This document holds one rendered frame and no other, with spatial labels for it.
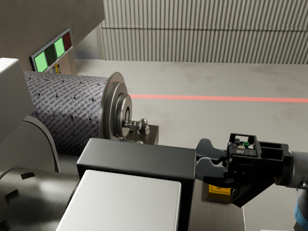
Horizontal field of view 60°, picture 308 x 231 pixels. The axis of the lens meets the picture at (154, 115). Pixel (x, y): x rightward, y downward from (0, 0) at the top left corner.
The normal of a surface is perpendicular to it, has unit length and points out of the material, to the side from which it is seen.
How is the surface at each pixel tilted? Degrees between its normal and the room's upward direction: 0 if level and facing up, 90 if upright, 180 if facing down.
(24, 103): 90
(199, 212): 0
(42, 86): 23
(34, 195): 14
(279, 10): 90
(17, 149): 90
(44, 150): 90
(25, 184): 3
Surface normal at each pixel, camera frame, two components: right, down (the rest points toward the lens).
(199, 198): 0.00, -0.81
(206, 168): -0.07, 0.58
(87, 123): -0.16, 0.26
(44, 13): 0.99, 0.10
